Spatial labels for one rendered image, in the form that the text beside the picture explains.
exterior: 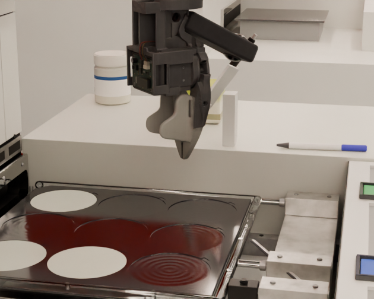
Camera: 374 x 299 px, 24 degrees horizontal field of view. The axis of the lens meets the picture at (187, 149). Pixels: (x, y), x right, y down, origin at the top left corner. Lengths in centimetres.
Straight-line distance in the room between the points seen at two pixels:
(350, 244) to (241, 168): 38
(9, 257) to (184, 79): 32
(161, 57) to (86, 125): 48
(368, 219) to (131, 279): 30
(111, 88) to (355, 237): 74
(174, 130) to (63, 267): 22
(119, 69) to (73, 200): 38
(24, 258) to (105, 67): 60
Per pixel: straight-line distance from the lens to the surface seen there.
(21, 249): 117
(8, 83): 139
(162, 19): 107
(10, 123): 140
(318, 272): 109
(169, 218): 125
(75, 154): 142
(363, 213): 112
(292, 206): 132
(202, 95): 108
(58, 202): 133
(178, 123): 110
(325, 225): 130
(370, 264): 96
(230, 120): 136
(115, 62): 164
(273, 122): 153
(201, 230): 121
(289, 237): 125
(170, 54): 106
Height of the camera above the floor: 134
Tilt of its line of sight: 16 degrees down
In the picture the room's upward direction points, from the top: straight up
